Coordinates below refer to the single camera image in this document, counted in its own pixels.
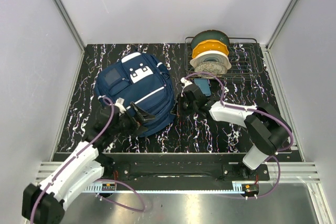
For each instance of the navy blue student backpack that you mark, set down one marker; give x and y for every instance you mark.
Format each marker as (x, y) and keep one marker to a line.
(139, 81)

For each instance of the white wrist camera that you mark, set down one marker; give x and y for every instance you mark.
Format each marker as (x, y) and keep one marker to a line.
(119, 104)
(185, 82)

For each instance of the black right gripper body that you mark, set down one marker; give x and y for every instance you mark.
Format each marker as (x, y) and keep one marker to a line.
(189, 107)

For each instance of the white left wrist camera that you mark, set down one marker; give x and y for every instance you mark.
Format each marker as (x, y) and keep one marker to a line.
(119, 104)

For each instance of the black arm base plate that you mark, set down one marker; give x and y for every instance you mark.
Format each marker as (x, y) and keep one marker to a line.
(222, 171)

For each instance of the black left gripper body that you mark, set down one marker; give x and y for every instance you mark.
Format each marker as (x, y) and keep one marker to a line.
(126, 123)

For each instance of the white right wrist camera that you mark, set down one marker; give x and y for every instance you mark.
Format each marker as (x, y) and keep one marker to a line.
(185, 82)

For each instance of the speckled grey plate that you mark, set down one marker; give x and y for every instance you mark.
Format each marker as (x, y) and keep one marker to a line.
(209, 69)

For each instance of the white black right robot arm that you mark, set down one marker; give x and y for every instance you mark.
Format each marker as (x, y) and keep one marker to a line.
(267, 129)

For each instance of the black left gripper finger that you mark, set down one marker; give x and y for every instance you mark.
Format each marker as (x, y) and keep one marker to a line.
(139, 129)
(141, 115)

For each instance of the dark green plate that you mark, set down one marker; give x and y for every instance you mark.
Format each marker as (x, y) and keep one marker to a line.
(210, 34)

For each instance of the black wire dish rack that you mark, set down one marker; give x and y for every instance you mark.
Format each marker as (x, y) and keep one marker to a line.
(244, 56)

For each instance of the white plate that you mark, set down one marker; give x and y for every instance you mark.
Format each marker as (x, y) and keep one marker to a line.
(211, 56)

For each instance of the yellow plate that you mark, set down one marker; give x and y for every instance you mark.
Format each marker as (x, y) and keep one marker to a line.
(208, 45)

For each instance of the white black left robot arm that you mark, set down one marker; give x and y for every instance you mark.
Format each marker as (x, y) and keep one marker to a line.
(47, 201)

